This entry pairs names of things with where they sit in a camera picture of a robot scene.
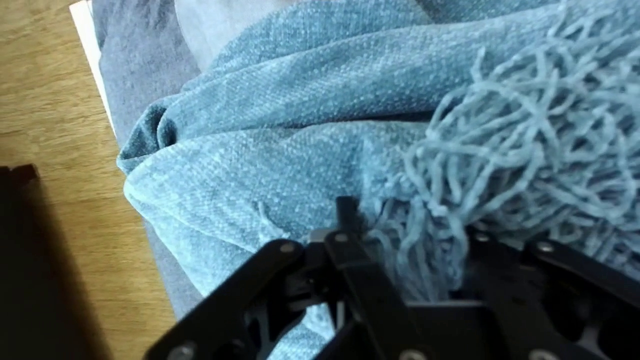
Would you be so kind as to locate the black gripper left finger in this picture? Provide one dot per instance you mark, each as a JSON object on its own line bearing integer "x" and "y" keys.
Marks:
{"x": 266, "y": 287}

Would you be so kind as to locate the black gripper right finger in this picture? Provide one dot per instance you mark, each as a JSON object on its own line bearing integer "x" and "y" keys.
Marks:
{"x": 567, "y": 301}

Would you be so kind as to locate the teal fringed throw blanket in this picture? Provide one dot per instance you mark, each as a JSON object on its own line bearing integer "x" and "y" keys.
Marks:
{"x": 300, "y": 167}

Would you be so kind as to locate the black ottoman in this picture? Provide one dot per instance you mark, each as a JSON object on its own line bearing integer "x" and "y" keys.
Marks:
{"x": 41, "y": 280}

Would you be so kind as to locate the grey bed sheet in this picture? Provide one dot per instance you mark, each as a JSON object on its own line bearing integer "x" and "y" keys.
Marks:
{"x": 133, "y": 52}

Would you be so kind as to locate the white robot stand board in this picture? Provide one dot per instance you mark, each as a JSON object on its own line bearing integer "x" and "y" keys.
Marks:
{"x": 87, "y": 33}

